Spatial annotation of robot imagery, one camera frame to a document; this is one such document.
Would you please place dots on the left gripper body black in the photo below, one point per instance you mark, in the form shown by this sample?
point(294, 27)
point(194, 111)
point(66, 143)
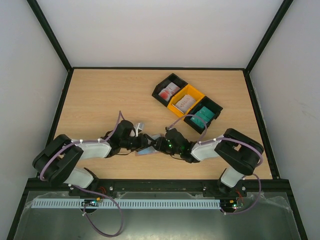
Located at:
point(134, 145)

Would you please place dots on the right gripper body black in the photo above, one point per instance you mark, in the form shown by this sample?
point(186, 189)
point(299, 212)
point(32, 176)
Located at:
point(161, 144)

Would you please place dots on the brown leather card holder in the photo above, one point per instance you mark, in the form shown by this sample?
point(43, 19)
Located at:
point(149, 150)

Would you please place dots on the yellow plastic bin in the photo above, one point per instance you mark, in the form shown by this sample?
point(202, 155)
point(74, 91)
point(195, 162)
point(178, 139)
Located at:
point(192, 91)

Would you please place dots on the white pink card stack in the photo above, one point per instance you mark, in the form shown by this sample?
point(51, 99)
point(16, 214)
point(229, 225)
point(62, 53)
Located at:
point(185, 103)

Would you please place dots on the black bin with teal cards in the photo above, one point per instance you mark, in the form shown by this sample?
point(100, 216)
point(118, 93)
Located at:
point(213, 106)

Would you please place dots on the black bin with red cards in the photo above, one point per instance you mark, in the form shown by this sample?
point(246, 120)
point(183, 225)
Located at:
point(171, 78)

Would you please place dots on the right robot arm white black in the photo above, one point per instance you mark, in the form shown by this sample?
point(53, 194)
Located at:
point(242, 153)

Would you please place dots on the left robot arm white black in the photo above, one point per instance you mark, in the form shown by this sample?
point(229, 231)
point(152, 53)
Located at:
point(57, 163)

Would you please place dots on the teal card stack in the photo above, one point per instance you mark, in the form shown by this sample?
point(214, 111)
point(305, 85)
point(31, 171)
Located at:
point(204, 115)

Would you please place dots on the red white card stack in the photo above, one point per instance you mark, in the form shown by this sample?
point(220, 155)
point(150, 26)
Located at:
point(168, 91)

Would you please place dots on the left controller board with leds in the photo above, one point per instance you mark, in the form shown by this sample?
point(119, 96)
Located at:
point(93, 202)

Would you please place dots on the controller board with leds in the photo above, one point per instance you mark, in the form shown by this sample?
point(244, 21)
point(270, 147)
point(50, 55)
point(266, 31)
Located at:
point(93, 202)
point(231, 204)

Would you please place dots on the right controller board with leds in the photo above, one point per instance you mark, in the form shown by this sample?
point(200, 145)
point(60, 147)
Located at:
point(231, 204)

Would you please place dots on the light blue slotted cable duct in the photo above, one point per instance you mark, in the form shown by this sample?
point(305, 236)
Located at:
point(63, 203)

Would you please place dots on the black aluminium frame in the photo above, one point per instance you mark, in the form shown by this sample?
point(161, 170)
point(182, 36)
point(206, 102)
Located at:
point(273, 184)

